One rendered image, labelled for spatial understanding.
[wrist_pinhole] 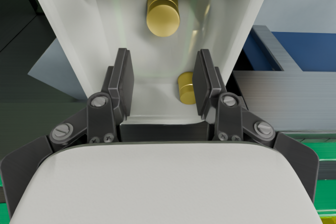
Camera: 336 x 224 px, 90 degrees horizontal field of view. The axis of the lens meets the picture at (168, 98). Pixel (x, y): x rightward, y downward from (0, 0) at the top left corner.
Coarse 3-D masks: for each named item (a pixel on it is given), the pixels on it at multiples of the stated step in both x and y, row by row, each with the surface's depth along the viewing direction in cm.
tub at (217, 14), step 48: (48, 0) 13; (96, 0) 19; (144, 0) 19; (192, 0) 20; (240, 0) 14; (96, 48) 21; (144, 48) 24; (192, 48) 25; (240, 48) 16; (144, 96) 29
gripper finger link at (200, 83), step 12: (204, 60) 11; (204, 72) 10; (216, 72) 11; (192, 84) 14; (204, 84) 10; (216, 84) 9; (204, 96) 10; (216, 96) 10; (204, 108) 11; (252, 120) 9; (264, 120) 9; (252, 132) 8; (264, 132) 8
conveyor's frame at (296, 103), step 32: (256, 32) 40; (288, 64) 32; (256, 96) 26; (288, 96) 26; (320, 96) 27; (0, 128) 31; (32, 128) 31; (128, 128) 32; (160, 128) 32; (192, 128) 33; (288, 128) 23; (320, 128) 23; (0, 160) 28
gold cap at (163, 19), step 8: (152, 0) 17; (160, 0) 16; (168, 0) 16; (176, 0) 19; (152, 8) 16; (160, 8) 16; (168, 8) 16; (176, 8) 17; (152, 16) 16; (160, 16) 16; (168, 16) 16; (176, 16) 16; (152, 24) 17; (160, 24) 17; (168, 24) 17; (176, 24) 17; (152, 32) 18; (160, 32) 18; (168, 32) 18
